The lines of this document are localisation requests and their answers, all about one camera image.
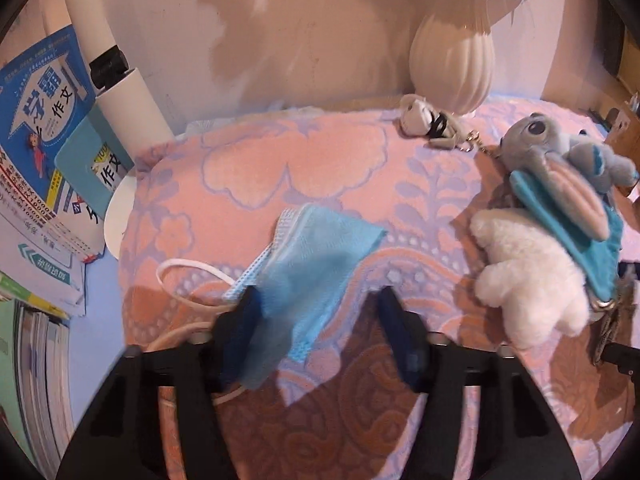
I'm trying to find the pink patterned tablecloth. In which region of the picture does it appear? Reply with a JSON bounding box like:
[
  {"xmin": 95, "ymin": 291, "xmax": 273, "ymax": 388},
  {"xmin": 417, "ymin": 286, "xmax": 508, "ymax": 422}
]
[{"xmin": 118, "ymin": 94, "xmax": 640, "ymax": 480}]

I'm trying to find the white desk lamp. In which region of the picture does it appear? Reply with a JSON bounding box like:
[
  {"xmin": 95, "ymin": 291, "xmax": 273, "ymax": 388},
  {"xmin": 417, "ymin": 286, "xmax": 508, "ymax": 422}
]
[{"xmin": 55, "ymin": 0, "xmax": 174, "ymax": 257}]

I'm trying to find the stack of books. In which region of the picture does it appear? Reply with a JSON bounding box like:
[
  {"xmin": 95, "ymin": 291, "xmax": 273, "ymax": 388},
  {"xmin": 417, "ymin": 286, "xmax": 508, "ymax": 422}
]
[{"xmin": 1, "ymin": 240, "xmax": 86, "ymax": 479}]

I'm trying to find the blue surgical face mask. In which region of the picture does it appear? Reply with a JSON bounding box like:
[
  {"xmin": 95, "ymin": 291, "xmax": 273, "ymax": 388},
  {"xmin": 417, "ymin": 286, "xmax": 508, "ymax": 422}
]
[{"xmin": 155, "ymin": 202, "xmax": 388, "ymax": 406}]

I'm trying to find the grey plush elephant toy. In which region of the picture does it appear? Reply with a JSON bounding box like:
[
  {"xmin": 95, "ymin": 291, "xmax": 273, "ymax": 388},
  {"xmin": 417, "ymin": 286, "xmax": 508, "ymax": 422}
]
[{"xmin": 500, "ymin": 113, "xmax": 639, "ymax": 242}]

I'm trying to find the white plush bear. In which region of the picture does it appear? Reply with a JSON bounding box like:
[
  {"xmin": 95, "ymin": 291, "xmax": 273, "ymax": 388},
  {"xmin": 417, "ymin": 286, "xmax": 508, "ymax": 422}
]
[{"xmin": 470, "ymin": 208, "xmax": 590, "ymax": 350}]

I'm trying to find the teal cloth pouch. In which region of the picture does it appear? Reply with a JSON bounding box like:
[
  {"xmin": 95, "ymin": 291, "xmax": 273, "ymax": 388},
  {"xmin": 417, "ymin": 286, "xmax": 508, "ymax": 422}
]
[{"xmin": 509, "ymin": 170, "xmax": 624, "ymax": 301}]

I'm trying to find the white keychain charm with strap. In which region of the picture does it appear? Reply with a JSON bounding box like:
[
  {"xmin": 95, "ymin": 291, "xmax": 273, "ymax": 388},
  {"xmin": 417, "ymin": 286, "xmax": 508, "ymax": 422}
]
[{"xmin": 399, "ymin": 94, "xmax": 480, "ymax": 153}]

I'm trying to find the white ribbed vase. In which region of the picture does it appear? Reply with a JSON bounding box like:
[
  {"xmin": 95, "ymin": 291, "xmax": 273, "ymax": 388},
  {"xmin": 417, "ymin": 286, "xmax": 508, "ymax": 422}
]
[{"xmin": 409, "ymin": 0, "xmax": 495, "ymax": 115}]

